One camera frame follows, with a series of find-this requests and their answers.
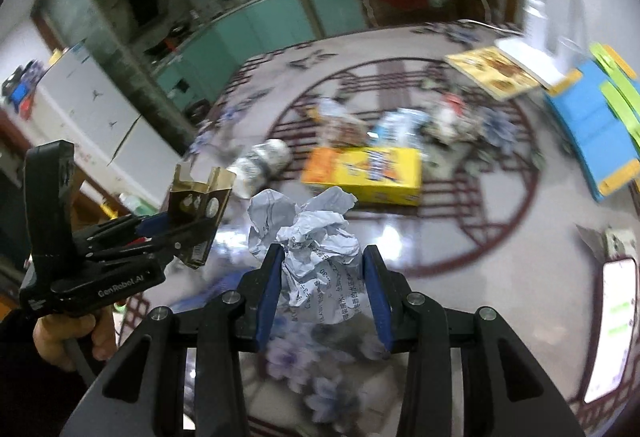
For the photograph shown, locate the gold brown small carton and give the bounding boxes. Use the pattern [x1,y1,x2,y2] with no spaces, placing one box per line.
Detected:
[167,163,236,269]

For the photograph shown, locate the white printed paper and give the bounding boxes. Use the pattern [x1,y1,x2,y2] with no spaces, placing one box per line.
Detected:
[247,186,364,324]

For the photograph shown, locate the floral paper cup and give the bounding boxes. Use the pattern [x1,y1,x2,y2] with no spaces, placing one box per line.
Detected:
[228,139,293,200]

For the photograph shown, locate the yellow orange juice carton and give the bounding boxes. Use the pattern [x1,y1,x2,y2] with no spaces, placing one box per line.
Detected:
[300,146,422,207]

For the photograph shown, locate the red white wrapper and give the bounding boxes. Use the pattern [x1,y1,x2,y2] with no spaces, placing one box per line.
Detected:
[423,92,484,145]

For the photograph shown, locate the orange clear snack wrapper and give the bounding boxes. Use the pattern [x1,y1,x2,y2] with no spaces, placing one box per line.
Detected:
[306,97,369,148]

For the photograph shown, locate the silver blue snack wrapper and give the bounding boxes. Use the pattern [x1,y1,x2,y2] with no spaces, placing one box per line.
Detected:
[368,108,431,150]

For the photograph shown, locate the teal kitchen cabinets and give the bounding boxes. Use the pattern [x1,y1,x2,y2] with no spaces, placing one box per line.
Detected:
[154,0,367,113]

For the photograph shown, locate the person left hand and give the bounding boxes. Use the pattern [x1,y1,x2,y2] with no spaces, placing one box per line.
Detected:
[32,306,117,372]

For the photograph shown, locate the white refrigerator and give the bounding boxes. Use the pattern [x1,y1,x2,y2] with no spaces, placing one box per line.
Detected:
[32,44,181,208]

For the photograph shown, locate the smartphone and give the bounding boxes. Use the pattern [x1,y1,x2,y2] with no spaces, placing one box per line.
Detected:
[584,257,637,403]

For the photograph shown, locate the blue green toy box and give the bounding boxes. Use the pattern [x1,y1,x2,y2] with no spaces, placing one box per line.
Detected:
[546,42,639,202]

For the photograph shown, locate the yellow picture book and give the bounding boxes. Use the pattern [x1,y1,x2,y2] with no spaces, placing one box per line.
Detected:
[444,46,540,101]

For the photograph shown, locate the white desk lamp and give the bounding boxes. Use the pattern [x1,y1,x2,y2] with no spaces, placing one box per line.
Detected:
[495,0,588,88]

